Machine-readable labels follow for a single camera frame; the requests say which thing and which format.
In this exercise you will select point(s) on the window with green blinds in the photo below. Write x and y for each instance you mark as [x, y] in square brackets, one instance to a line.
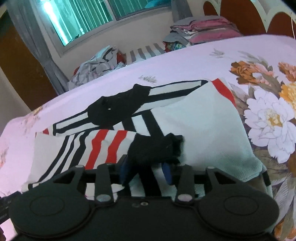
[69, 23]

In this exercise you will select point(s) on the grey curtain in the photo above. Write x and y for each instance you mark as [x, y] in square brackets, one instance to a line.
[180, 10]
[24, 20]

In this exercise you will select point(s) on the right grey curtain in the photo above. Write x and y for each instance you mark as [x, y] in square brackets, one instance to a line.
[180, 10]

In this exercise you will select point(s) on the left grey curtain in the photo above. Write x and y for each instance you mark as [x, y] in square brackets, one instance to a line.
[24, 20]

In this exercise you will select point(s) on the stack of folded pink clothes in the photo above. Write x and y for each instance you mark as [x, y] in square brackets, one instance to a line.
[193, 31]

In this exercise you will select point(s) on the pink floral bedsheet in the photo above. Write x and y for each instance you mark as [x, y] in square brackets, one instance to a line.
[260, 73]

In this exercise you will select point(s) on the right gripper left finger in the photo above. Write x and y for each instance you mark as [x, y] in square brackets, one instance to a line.
[106, 175]

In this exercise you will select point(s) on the crumpled grey clothes pile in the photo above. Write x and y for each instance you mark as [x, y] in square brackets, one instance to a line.
[103, 62]

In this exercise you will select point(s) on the striped knit sweater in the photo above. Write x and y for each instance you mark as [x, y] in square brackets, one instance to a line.
[202, 113]

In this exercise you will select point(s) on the red white headboard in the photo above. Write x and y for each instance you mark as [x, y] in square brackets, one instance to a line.
[255, 17]

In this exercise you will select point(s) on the grey white striped pillow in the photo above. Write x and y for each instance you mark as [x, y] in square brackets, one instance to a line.
[144, 53]

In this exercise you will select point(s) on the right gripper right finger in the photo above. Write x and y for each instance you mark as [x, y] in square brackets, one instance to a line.
[183, 178]

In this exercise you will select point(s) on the brown wooden door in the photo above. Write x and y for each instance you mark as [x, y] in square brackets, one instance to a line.
[23, 71]

